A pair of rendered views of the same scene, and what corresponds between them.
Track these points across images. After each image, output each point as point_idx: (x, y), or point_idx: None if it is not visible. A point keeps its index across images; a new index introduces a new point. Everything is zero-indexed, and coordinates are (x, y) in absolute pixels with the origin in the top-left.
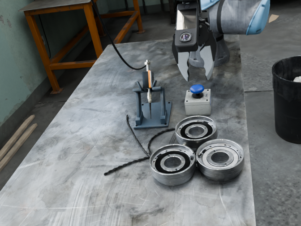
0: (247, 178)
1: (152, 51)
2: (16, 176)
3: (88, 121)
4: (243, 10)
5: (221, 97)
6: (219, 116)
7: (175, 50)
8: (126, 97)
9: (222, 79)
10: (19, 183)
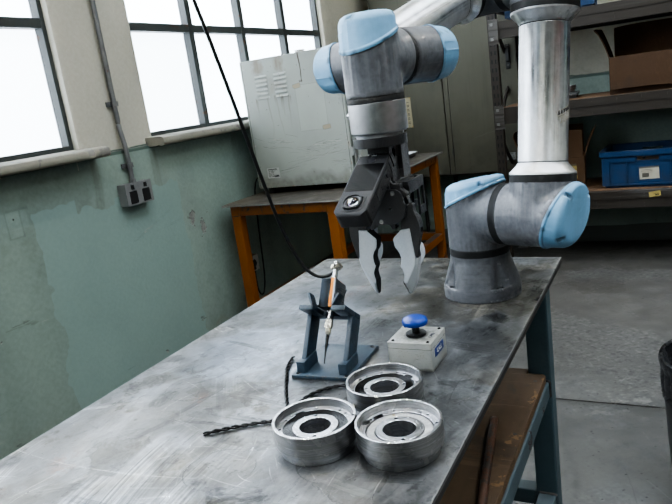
0: (437, 473)
1: (392, 273)
2: (74, 420)
3: (227, 360)
4: (532, 200)
5: (469, 348)
6: (448, 376)
7: (354, 234)
8: None
9: (488, 323)
10: (73, 429)
